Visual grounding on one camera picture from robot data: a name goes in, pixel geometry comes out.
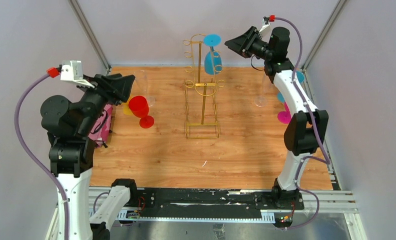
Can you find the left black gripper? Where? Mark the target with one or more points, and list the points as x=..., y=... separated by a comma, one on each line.
x=119, y=85

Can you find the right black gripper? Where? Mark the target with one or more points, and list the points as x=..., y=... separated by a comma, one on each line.
x=243, y=44

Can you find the clear wine glass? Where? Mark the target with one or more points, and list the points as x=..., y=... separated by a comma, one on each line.
x=142, y=86
x=265, y=88

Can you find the yellow wine glass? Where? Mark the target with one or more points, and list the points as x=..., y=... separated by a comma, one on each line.
x=126, y=109

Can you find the red wine glass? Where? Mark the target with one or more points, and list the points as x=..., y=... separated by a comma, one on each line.
x=138, y=105

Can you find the light blue wine glass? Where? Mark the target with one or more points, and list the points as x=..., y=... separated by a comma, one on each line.
x=300, y=77

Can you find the pink wine glass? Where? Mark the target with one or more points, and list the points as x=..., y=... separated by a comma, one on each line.
x=285, y=116

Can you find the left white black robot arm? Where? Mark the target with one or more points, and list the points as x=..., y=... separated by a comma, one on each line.
x=69, y=125

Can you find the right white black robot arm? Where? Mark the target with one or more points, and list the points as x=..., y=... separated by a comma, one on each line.
x=306, y=129

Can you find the pink camouflage cloth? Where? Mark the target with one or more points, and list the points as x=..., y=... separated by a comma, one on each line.
x=102, y=128

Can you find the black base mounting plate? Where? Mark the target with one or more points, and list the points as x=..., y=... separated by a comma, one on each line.
x=213, y=204

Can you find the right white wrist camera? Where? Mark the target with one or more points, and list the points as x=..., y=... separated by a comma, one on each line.
x=266, y=27

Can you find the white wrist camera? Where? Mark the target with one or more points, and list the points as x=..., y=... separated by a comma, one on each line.
x=266, y=27
x=72, y=72

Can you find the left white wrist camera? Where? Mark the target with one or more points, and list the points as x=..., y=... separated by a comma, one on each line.
x=72, y=72

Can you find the gold wire glass rack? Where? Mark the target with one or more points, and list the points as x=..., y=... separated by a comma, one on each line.
x=200, y=89

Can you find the aluminium frame rail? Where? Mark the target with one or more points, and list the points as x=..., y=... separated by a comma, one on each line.
x=95, y=210

